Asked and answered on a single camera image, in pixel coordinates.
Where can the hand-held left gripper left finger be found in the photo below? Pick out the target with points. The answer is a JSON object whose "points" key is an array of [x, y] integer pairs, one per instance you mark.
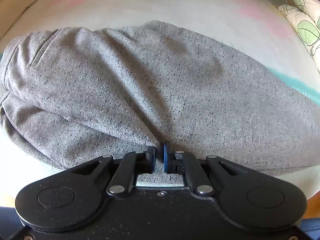
{"points": [[151, 159]]}

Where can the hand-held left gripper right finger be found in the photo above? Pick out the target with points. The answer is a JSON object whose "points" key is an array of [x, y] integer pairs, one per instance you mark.
{"points": [[166, 158]]}

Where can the leaf print white duvet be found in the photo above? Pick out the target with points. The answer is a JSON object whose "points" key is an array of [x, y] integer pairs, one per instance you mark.
{"points": [[306, 30]]}

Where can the pastel floral blanket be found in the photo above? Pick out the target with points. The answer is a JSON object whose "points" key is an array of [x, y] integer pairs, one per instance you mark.
{"points": [[200, 10]]}

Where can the grey pants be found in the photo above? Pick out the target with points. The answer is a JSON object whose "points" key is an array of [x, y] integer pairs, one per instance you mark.
{"points": [[125, 92]]}

